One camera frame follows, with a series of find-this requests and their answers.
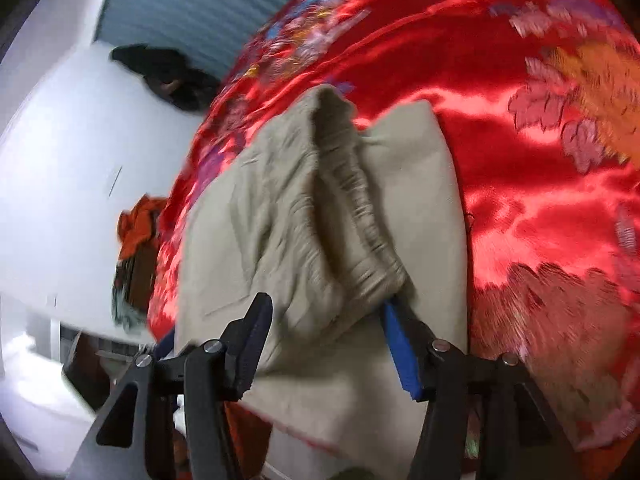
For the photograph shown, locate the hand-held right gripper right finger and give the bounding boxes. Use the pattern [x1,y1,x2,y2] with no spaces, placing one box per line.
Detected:
[382,296,586,480]

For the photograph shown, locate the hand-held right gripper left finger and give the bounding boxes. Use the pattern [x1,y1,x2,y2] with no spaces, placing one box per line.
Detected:
[65,292,274,480]

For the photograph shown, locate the beige pants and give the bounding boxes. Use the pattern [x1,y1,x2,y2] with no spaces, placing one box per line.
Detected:
[176,84,469,480]

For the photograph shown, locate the dark wooden cabinet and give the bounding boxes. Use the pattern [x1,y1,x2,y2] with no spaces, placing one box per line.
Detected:
[114,243,162,316]

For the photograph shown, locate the orange cloth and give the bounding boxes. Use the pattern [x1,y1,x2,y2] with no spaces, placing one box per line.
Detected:
[117,195,168,262]

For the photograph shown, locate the red floral satin blanket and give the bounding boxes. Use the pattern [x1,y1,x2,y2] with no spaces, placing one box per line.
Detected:
[148,0,640,476]

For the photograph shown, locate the blue-grey curtain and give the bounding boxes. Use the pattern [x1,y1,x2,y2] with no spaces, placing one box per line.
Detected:
[95,0,346,86]

